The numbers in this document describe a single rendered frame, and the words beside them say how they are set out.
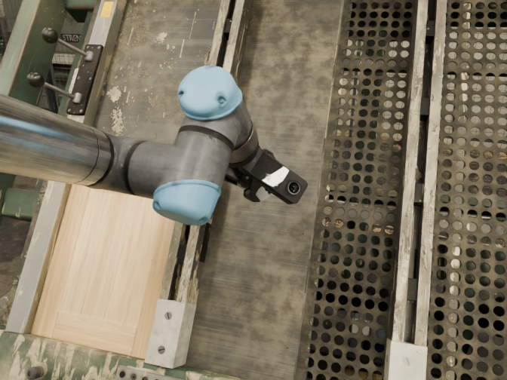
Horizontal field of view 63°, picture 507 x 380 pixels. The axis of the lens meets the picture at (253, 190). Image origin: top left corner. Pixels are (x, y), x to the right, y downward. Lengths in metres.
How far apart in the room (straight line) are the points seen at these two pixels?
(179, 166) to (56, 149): 0.13
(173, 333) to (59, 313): 0.30
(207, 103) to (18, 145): 0.20
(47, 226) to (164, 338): 0.41
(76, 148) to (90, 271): 0.58
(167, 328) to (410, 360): 0.46
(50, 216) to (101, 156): 0.59
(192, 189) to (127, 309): 0.54
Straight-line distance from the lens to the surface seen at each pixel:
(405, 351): 0.83
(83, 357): 1.00
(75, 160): 0.50
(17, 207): 1.27
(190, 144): 0.51
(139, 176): 0.53
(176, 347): 0.88
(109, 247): 1.02
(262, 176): 0.66
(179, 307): 0.88
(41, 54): 1.40
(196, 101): 0.51
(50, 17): 1.45
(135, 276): 0.98
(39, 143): 0.46
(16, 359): 1.09
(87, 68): 1.19
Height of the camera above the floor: 1.57
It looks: 24 degrees down
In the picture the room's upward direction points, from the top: straight up
